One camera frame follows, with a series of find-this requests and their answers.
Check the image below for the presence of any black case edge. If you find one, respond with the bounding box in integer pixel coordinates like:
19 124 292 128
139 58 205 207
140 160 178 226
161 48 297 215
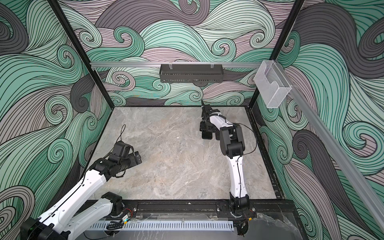
202 131 213 140

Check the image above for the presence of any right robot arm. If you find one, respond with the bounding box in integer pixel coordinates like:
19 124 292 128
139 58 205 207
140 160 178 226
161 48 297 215
200 104 249 217

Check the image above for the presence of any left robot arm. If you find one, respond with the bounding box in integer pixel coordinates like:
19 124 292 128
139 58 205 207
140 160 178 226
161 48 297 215
21 141 142 240

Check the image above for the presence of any back aluminium rail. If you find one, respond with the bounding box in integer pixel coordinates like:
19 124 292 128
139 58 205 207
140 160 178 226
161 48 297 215
90 61 262 69

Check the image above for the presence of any aluminium rail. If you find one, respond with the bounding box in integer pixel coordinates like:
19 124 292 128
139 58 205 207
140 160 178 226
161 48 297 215
275 62 384 230
90 61 262 69

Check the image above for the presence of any black wall tray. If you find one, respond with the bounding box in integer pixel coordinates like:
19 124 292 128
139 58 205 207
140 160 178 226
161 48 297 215
159 65 224 84

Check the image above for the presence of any clear plastic wall holder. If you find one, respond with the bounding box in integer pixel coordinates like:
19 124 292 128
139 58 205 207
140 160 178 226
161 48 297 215
254 61 292 109

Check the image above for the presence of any white slotted cable duct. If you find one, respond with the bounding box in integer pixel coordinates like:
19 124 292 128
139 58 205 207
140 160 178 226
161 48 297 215
88 220 235 232

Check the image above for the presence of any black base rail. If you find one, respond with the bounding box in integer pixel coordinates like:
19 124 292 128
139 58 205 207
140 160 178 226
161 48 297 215
122 199 296 218

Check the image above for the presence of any right aluminium rail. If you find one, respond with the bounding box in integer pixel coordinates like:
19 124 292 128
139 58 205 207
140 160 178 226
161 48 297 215
275 62 384 230

